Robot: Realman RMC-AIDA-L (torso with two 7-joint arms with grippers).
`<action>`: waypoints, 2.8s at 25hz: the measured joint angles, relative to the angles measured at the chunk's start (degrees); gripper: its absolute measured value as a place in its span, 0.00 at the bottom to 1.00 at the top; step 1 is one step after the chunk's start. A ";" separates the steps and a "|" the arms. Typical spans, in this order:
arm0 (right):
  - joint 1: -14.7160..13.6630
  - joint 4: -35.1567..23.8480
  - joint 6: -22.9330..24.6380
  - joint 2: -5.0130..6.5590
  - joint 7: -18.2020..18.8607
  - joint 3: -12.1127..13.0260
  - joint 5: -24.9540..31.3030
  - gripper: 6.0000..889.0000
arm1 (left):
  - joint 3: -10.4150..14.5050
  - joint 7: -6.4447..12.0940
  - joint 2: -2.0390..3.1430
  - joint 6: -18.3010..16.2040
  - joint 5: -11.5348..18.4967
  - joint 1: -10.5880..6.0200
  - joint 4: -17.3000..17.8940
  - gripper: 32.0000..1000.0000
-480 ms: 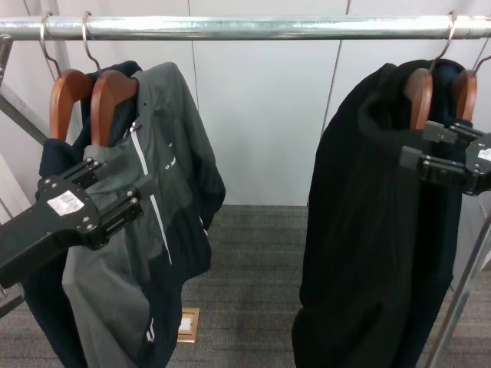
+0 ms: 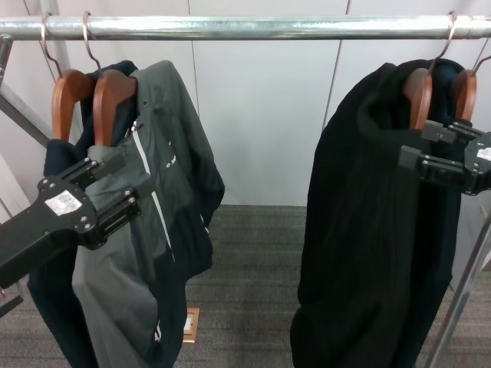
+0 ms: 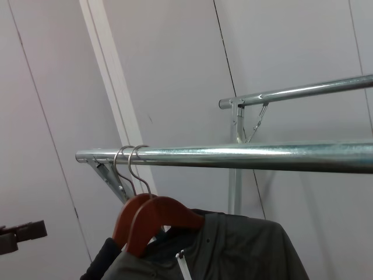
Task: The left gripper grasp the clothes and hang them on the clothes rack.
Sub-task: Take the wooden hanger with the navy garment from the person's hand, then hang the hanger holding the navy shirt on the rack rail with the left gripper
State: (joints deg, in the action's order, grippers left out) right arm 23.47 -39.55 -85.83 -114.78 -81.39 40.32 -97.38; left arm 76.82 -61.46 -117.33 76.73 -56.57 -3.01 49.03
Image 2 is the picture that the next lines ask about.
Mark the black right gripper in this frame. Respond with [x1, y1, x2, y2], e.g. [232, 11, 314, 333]
[397, 119, 491, 196]

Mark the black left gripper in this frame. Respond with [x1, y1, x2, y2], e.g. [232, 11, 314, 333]
[0, 154, 155, 290]

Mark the metal clothes rack diagonal brace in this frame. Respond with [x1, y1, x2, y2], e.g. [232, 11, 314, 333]
[0, 33, 51, 149]

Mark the metal clothes rack upright pole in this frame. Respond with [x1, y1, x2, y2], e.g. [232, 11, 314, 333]
[424, 212, 491, 368]

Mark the wooden hanger with black fleece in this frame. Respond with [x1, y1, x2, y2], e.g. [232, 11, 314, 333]
[401, 10, 458, 131]

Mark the wooden hanger with navy garment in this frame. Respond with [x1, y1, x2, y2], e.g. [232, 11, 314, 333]
[450, 52, 491, 123]

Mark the navy garment behind black fleece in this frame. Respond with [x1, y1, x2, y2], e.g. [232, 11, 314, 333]
[434, 61, 467, 130]

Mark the wooden hanger with grey jacket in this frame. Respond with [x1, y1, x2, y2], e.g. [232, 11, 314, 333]
[81, 10, 139, 147]

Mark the grey and black jacket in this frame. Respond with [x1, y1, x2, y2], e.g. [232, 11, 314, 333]
[71, 59, 226, 368]

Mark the black fleece jacket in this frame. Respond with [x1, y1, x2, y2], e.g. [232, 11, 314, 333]
[289, 58, 463, 368]

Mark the wooden hanger with dark garment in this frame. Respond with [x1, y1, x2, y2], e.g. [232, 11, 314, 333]
[39, 10, 95, 142]

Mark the dark navy hanging garment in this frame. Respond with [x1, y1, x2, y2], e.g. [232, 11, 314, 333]
[25, 59, 140, 368]

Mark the brass floor socket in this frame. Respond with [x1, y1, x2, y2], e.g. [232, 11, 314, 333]
[181, 306, 201, 345]

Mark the metal clothes rack rail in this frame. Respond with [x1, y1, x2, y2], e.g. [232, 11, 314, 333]
[0, 14, 491, 42]

